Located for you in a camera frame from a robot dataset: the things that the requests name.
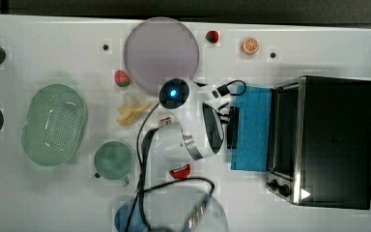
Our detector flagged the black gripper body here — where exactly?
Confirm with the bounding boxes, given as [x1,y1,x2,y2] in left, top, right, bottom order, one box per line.
[202,103,225,155]

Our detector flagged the orange slice toy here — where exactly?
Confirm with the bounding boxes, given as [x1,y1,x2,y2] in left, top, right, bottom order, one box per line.
[242,38,259,55]

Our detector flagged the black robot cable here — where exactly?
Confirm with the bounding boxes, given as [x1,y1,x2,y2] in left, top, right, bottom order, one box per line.
[124,79,247,232]

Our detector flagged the yellow banana toy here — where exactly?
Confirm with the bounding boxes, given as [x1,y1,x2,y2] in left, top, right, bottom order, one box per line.
[116,94,152,126]

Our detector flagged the red strawberry toy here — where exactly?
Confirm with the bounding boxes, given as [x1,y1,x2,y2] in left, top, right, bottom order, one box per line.
[114,70,130,87]
[206,31,219,44]

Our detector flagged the green perforated colander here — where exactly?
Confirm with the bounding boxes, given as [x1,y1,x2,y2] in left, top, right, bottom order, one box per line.
[21,84,88,167]

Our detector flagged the black toaster oven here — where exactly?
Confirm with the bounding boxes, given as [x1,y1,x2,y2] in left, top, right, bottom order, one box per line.
[267,75,371,210]

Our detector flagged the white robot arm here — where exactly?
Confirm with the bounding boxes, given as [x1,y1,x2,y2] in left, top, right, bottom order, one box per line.
[114,78,231,232]

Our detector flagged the blue bowl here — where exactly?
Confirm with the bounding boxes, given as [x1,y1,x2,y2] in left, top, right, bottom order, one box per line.
[114,200,149,232]

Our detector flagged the lilac round plate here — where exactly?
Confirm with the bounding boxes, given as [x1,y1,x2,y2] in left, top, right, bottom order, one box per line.
[124,17,200,96]

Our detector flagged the green mug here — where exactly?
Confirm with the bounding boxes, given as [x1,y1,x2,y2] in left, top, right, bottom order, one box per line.
[94,141,134,187]

